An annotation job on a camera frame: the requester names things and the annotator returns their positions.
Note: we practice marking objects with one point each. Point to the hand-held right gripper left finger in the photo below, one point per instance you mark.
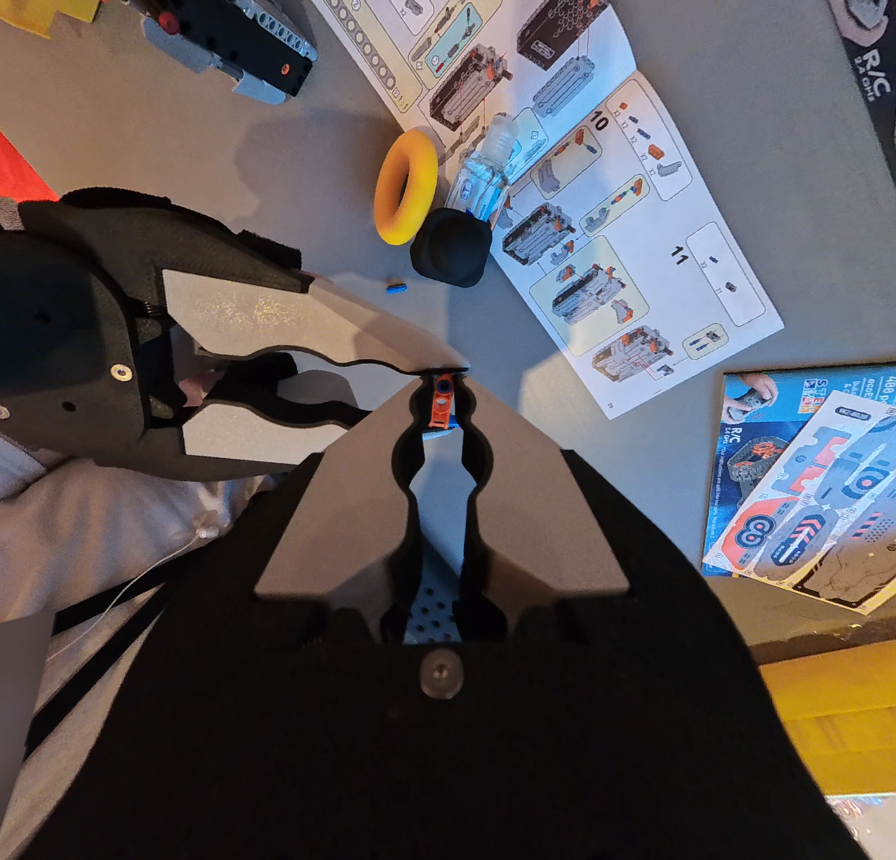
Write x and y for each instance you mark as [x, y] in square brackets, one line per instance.
[336, 524]

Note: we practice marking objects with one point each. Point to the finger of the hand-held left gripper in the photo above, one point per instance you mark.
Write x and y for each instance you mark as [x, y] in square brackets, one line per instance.
[280, 314]
[245, 433]

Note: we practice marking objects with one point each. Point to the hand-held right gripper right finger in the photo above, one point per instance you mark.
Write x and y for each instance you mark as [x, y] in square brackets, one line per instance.
[546, 524]

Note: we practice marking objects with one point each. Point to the orange connector brick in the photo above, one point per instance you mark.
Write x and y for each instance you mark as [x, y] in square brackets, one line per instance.
[441, 405]

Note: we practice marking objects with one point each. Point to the grey desk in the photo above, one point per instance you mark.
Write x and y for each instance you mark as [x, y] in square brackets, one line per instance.
[735, 69]

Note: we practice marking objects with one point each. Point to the person's left hand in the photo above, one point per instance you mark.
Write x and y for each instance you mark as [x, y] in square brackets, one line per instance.
[199, 389]

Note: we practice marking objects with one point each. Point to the black perforated office chair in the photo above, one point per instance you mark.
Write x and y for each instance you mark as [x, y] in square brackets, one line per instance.
[434, 608]

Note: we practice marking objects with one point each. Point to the orange traffic cone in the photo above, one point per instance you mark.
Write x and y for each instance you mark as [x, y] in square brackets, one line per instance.
[21, 174]

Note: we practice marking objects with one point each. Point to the black rubber tyre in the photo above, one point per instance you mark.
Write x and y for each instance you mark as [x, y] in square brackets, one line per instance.
[451, 251]

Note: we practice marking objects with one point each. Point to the person's white shirt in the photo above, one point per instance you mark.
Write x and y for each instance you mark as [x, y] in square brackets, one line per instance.
[84, 524]

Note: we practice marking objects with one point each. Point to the blue covered booklet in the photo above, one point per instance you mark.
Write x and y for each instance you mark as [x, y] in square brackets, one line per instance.
[742, 447]

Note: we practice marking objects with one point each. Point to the clear sanitizer bottle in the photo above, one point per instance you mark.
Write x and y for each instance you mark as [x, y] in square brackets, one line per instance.
[479, 174]

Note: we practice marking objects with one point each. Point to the sticker sheet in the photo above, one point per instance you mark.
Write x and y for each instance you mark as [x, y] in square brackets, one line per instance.
[826, 517]

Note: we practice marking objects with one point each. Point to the black grey brick assembly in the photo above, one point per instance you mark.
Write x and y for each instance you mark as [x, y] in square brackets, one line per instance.
[224, 27]

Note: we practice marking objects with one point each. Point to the open instruction booklet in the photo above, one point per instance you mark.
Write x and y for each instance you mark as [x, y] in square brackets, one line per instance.
[630, 209]

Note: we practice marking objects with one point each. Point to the clear plastic bags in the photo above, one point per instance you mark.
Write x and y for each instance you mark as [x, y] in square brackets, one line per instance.
[868, 825]

